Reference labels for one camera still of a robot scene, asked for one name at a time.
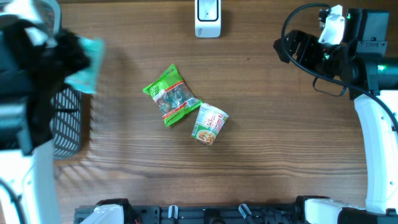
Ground teal snack packet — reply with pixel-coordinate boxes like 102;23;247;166
63;36;106;95

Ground green haribo candy bag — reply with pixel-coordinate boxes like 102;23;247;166
142;64;202;127

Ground cup noodles container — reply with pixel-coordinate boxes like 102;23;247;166
192;103;229;145

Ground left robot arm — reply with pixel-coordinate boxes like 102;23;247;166
1;1;103;223

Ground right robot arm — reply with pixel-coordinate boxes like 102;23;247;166
273;3;397;223

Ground white barcode scanner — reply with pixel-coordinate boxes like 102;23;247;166
194;0;221;39

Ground grey plastic shopping basket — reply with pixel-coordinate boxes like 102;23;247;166
39;0;83;160

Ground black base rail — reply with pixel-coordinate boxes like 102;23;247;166
73;203;307;224

